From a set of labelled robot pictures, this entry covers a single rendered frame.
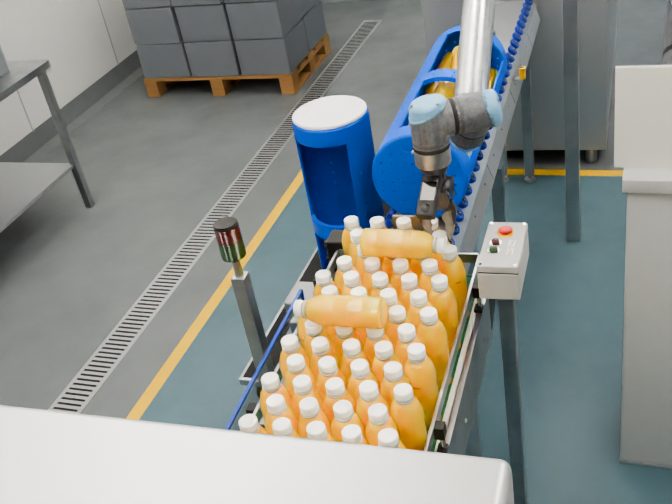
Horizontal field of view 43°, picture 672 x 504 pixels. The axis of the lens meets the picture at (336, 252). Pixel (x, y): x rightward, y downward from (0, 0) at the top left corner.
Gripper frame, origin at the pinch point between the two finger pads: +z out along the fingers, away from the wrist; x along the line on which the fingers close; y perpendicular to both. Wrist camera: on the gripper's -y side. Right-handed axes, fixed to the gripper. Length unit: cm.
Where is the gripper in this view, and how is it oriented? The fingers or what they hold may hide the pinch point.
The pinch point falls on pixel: (439, 236)
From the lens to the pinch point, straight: 222.2
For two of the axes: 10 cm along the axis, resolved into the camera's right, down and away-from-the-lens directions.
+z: 1.6, 8.2, 5.4
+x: -9.4, -0.3, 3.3
